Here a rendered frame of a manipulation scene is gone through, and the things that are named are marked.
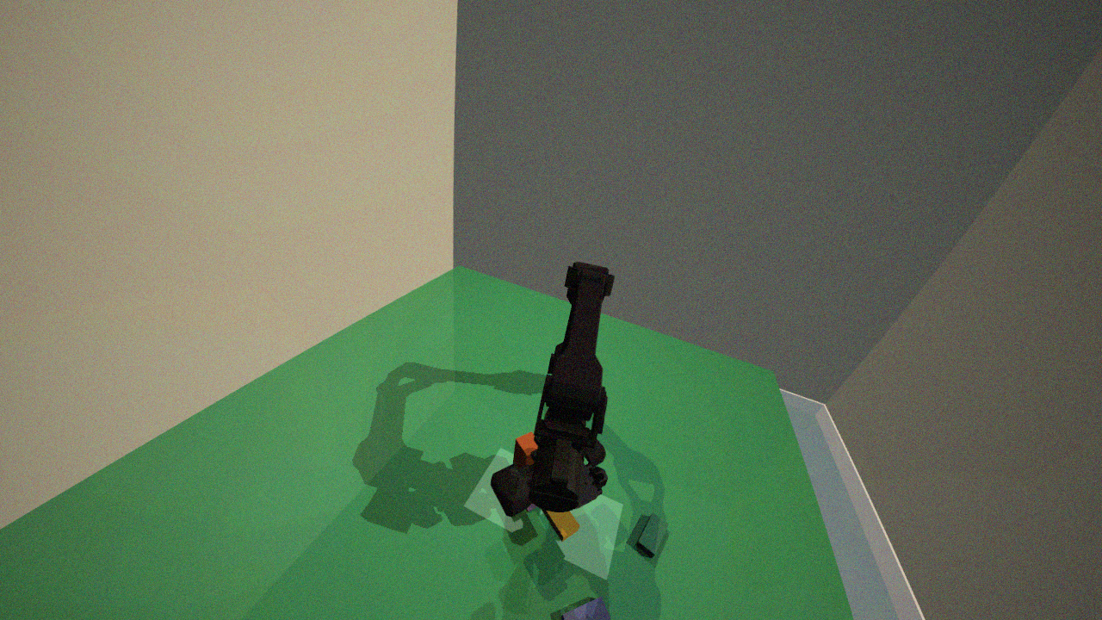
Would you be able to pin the orange bar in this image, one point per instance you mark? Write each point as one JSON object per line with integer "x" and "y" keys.
{"x": 563, "y": 523}

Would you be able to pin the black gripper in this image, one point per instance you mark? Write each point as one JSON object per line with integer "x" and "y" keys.
{"x": 511, "y": 485}

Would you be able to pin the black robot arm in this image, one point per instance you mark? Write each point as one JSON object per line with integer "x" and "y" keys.
{"x": 573, "y": 392}

